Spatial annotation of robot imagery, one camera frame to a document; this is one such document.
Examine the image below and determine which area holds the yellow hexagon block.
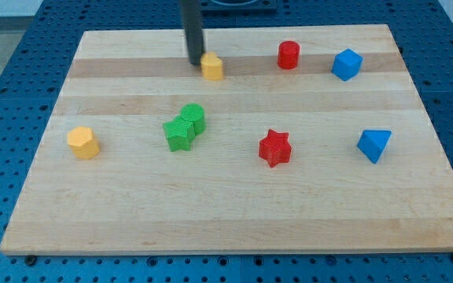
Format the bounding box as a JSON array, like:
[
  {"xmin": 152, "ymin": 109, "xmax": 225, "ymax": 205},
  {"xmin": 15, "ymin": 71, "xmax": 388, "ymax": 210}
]
[{"xmin": 67, "ymin": 126, "xmax": 101, "ymax": 160}]

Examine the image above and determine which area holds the wooden board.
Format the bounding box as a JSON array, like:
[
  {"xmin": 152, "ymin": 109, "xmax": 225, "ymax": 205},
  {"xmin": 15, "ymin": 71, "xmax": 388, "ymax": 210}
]
[{"xmin": 0, "ymin": 24, "xmax": 453, "ymax": 255}]

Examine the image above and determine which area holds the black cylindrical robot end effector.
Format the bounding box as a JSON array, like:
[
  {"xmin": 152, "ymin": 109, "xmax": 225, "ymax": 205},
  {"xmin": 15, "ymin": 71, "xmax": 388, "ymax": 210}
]
[{"xmin": 179, "ymin": 0, "xmax": 205, "ymax": 66}]

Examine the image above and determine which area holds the blue cube block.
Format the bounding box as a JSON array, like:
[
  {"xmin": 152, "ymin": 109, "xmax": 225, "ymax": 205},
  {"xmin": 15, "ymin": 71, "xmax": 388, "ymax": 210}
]
[{"xmin": 332, "ymin": 49, "xmax": 363, "ymax": 81}]

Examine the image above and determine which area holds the red star block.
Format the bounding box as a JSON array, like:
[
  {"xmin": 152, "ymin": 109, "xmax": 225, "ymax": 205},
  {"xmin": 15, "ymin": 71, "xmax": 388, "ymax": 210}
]
[{"xmin": 259, "ymin": 129, "xmax": 292, "ymax": 167}]

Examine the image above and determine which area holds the yellow heart block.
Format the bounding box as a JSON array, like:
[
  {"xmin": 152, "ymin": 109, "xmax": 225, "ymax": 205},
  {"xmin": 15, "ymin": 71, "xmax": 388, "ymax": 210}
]
[{"xmin": 201, "ymin": 52, "xmax": 224, "ymax": 81}]

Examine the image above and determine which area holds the red cylinder block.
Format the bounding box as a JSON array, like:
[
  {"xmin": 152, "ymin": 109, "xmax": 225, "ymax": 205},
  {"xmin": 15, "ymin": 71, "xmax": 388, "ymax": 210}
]
[{"xmin": 277, "ymin": 41, "xmax": 300, "ymax": 70}]

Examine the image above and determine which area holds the blue triangle block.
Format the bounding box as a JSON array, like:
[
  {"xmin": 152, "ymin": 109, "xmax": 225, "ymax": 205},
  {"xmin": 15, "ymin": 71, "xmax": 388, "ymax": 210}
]
[{"xmin": 356, "ymin": 130, "xmax": 392, "ymax": 164}]

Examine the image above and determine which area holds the green star block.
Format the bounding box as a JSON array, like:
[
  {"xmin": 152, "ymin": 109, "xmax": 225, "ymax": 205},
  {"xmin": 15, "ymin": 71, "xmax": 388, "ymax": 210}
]
[{"xmin": 163, "ymin": 116, "xmax": 196, "ymax": 152}]

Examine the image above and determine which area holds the green cylinder block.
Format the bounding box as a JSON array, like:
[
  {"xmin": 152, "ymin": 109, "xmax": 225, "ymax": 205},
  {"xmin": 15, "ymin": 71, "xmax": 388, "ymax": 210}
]
[{"xmin": 180, "ymin": 103, "xmax": 206, "ymax": 135}]

